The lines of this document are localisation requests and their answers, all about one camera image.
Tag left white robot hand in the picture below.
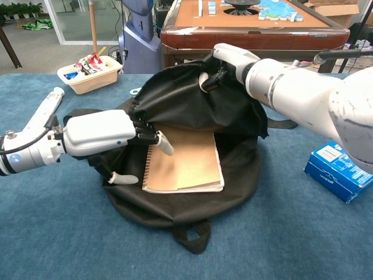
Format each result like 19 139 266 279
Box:
62 110 175 186

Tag potted green plants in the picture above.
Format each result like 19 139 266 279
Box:
0 2 44 21

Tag white toothpaste tube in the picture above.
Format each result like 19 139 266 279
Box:
23 87 65 138

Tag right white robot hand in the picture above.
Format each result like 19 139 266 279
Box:
199 43 261 95

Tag green cloth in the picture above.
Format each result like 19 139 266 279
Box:
22 17 54 31

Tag black tripod stand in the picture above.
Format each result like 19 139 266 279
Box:
337 0 373 74

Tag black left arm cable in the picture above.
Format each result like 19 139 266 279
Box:
0 115 59 155

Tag dark table leg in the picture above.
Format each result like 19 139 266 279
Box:
0 26 23 69

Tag black mahjong table dial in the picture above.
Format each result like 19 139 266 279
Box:
223 0 262 16

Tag wooden pole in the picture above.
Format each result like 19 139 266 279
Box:
88 0 98 54

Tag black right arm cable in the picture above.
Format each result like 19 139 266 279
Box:
313 48 373 64

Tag blue mahjong tile pile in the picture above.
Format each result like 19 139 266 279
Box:
258 0 304 23

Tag cardboard box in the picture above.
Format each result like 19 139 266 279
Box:
302 0 373 29

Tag brown mahjong table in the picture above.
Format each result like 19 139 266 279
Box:
160 0 351 74

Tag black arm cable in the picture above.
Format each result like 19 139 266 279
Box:
313 48 373 64
0 115 59 155

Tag beige plastic bin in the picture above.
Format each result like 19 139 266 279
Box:
57 55 124 95

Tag blue carton box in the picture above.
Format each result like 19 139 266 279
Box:
304 141 373 204

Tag white mesh basket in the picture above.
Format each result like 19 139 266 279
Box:
343 43 373 70

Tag purple robot base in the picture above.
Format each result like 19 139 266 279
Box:
118 0 164 75

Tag black fabric backpack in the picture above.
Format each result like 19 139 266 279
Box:
62 60 298 255

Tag kraft spiral notebook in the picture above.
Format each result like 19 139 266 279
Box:
142 124 226 194

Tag blue table cloth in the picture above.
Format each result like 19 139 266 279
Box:
0 73 373 280

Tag red snack packets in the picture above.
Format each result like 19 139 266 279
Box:
76 52 104 76

